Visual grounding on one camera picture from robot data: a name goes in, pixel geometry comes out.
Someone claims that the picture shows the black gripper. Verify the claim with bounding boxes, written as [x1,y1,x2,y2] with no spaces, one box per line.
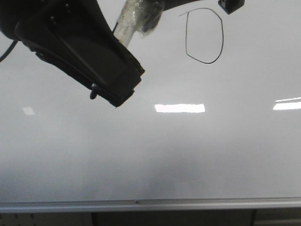
[0,0,144,107]

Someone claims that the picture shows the white black whiteboard marker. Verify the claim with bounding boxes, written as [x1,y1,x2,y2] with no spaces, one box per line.
[113,0,165,48]

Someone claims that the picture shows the black cable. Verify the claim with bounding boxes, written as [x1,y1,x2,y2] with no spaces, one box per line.
[0,40,18,62]

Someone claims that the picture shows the black mount block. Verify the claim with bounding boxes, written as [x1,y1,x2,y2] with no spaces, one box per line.
[218,0,245,15]

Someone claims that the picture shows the white whiteboard with aluminium frame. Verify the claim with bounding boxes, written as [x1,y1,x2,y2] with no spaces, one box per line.
[0,0,301,213]

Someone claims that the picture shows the dark table frame below board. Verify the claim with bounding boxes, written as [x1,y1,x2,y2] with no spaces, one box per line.
[91,210,257,226]

